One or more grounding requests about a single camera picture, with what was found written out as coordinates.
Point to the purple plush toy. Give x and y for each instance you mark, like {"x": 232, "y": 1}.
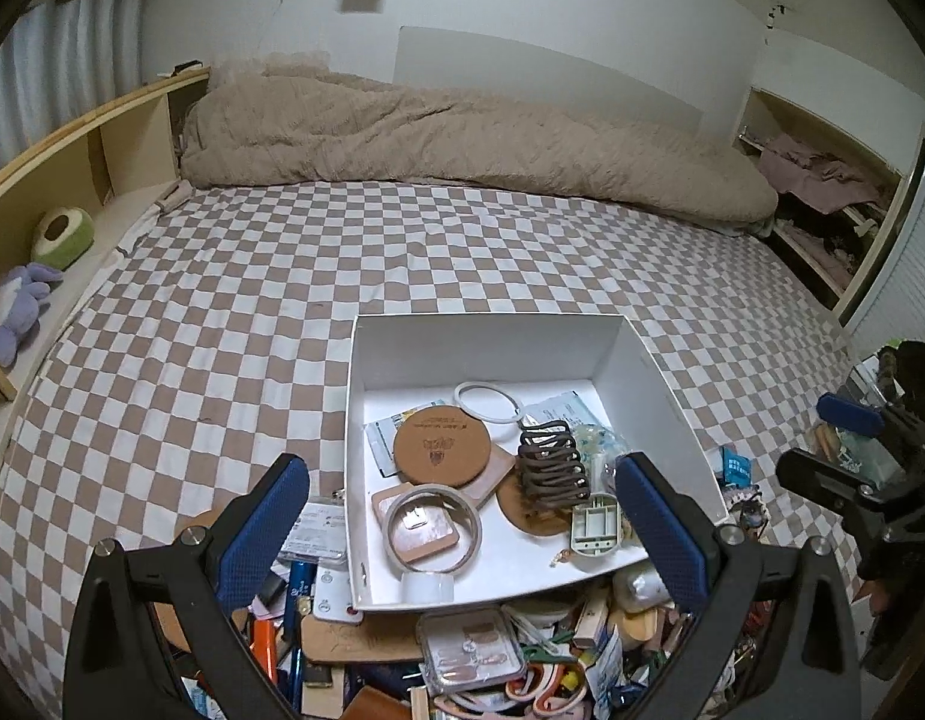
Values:
{"x": 20, "y": 307}

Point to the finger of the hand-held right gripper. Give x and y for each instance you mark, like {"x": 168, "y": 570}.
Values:
{"x": 849, "y": 412}
{"x": 815, "y": 476}

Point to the blue pen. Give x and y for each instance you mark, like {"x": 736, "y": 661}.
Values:
{"x": 299, "y": 592}

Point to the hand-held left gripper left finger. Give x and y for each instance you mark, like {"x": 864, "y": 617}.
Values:
{"x": 264, "y": 525}

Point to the checkered bed sheet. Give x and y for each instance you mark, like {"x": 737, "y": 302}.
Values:
{"x": 245, "y": 300}

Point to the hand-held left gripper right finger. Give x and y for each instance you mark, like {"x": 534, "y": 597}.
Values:
{"x": 657, "y": 532}

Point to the green plush toy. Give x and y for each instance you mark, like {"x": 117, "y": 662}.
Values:
{"x": 69, "y": 247}

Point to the grey battery holder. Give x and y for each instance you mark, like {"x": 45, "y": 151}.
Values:
{"x": 597, "y": 525}

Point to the small blue packet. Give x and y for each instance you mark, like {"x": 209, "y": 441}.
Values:
{"x": 738, "y": 466}

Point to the clear storage box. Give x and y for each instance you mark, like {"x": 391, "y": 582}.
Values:
{"x": 875, "y": 461}

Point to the brown hair claw clip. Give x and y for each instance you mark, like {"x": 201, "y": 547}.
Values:
{"x": 552, "y": 461}

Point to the round cork coaster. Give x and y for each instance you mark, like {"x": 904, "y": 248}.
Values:
{"x": 530, "y": 517}
{"x": 440, "y": 442}

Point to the beige square coaster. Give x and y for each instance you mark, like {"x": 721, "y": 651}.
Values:
{"x": 500, "y": 476}

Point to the white slatted door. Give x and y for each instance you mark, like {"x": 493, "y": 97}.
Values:
{"x": 912, "y": 255}

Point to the dark clothes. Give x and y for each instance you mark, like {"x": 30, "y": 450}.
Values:
{"x": 837, "y": 244}

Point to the clear sachet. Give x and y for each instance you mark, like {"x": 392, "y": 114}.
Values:
{"x": 567, "y": 409}

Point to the brown leather piece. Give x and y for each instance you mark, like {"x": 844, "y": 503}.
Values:
{"x": 376, "y": 705}

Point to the wooden block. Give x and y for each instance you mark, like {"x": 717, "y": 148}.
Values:
{"x": 419, "y": 705}

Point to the pink square coaster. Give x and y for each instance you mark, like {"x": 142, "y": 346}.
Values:
{"x": 425, "y": 540}

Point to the beige quilt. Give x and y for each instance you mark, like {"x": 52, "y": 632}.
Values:
{"x": 432, "y": 135}

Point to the fluffy cream pillow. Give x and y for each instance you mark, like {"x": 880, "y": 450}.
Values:
{"x": 297, "y": 64}

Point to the wide tape roll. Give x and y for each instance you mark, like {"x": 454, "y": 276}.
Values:
{"x": 391, "y": 532}

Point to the grey-blue curtain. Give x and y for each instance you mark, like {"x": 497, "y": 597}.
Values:
{"x": 72, "y": 67}

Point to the engraved wooden board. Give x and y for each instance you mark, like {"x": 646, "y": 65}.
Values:
{"x": 357, "y": 637}

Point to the dark patterned scrunchie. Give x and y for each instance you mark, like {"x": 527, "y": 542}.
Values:
{"x": 749, "y": 510}

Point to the blue white packet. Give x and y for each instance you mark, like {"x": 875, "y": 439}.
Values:
{"x": 380, "y": 442}

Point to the pink clothes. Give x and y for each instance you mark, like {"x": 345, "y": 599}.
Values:
{"x": 807, "y": 172}

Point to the clear plastic case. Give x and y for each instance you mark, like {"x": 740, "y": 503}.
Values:
{"x": 316, "y": 536}

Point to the round wooden box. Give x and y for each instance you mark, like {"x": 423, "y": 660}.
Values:
{"x": 639, "y": 626}

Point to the wooden bedside shelf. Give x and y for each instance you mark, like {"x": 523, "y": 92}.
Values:
{"x": 136, "y": 142}

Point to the dark fluffy item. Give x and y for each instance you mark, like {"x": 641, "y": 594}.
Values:
{"x": 920, "y": 375}

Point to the white cardboard box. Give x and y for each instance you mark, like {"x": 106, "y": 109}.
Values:
{"x": 492, "y": 345}

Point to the small dark object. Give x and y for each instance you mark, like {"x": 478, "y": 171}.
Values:
{"x": 186, "y": 67}

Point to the wall niche shelf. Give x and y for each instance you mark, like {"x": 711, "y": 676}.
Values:
{"x": 879, "y": 240}

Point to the clear nail tip case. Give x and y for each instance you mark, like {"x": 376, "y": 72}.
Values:
{"x": 470, "y": 649}

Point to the orange lighter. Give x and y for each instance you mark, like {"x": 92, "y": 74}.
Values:
{"x": 261, "y": 649}

